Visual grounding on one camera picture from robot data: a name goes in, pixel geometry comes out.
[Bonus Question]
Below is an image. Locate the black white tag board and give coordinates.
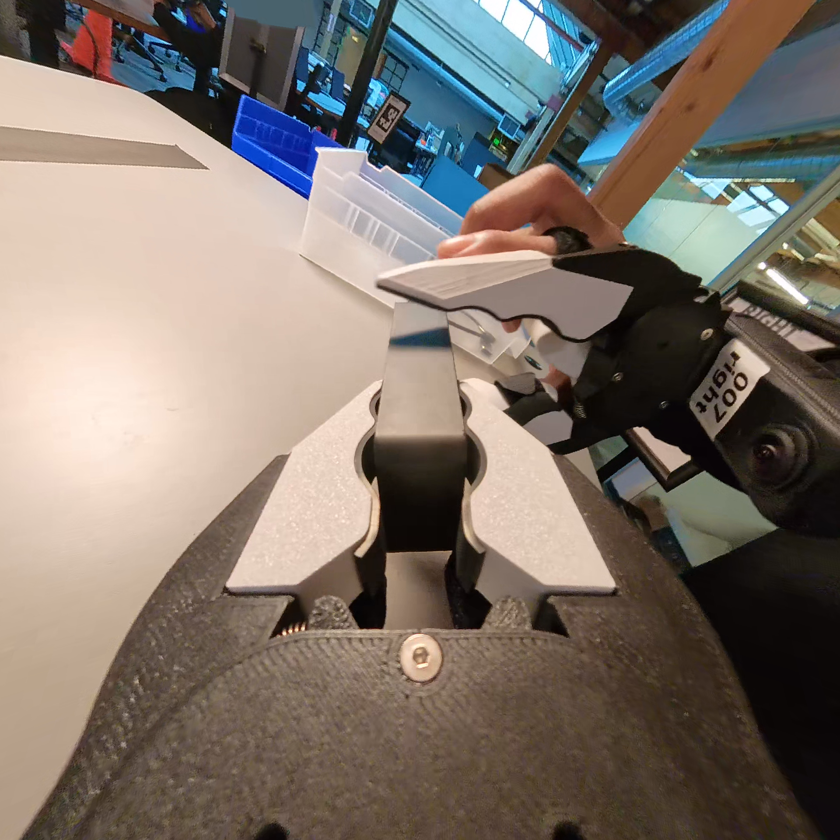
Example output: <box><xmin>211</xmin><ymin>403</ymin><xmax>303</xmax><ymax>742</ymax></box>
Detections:
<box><xmin>366</xmin><ymin>94</ymin><xmax>412</xmax><ymax>142</ymax></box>

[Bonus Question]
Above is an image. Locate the grey monitor on stand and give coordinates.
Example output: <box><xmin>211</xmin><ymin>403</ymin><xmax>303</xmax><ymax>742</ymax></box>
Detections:
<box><xmin>218</xmin><ymin>10</ymin><xmax>306</xmax><ymax>111</ymax></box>

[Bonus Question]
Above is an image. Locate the orange traffic cone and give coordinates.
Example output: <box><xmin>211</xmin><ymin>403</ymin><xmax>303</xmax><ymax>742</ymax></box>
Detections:
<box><xmin>69</xmin><ymin>10</ymin><xmax>120</xmax><ymax>85</ymax></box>

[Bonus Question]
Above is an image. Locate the wooden support beam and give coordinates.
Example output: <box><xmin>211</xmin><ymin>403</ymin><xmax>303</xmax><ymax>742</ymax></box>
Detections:
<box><xmin>587</xmin><ymin>0</ymin><xmax>816</xmax><ymax>227</ymax></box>

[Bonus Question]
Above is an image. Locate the blue plastic bin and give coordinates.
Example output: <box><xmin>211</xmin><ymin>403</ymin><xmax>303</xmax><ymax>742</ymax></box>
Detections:
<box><xmin>231</xmin><ymin>94</ymin><xmax>343</xmax><ymax>200</ymax></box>

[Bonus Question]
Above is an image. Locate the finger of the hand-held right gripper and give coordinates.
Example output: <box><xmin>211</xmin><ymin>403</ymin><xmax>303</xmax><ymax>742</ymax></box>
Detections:
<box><xmin>376</xmin><ymin>250</ymin><xmax>635</xmax><ymax>343</ymax></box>
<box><xmin>504</xmin><ymin>384</ymin><xmax>592</xmax><ymax>455</ymax></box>

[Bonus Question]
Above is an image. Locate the black silver USB hub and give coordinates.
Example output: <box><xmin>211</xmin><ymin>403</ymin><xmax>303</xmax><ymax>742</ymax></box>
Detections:
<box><xmin>373</xmin><ymin>302</ymin><xmax>468</xmax><ymax>553</ymax></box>

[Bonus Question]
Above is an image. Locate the black metal pole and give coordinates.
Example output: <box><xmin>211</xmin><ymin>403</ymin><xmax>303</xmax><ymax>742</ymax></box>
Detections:
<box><xmin>333</xmin><ymin>0</ymin><xmax>399</xmax><ymax>148</ymax></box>

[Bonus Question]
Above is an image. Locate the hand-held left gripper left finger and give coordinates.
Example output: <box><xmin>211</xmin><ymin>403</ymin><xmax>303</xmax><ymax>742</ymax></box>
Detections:
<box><xmin>225</xmin><ymin>379</ymin><xmax>389</xmax><ymax>621</ymax></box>

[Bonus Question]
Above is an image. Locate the clear plastic bin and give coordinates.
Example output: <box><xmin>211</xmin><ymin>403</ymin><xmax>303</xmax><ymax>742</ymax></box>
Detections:
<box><xmin>298</xmin><ymin>147</ymin><xmax>546</xmax><ymax>395</ymax></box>

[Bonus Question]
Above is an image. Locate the person's right hand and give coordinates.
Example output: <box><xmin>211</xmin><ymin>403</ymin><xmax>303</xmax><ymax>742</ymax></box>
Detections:
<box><xmin>436</xmin><ymin>163</ymin><xmax>626</xmax><ymax>261</ymax></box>

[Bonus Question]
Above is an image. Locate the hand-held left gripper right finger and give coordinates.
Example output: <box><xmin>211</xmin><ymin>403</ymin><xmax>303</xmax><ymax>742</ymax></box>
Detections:
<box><xmin>451</xmin><ymin>379</ymin><xmax>618</xmax><ymax>624</ymax></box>

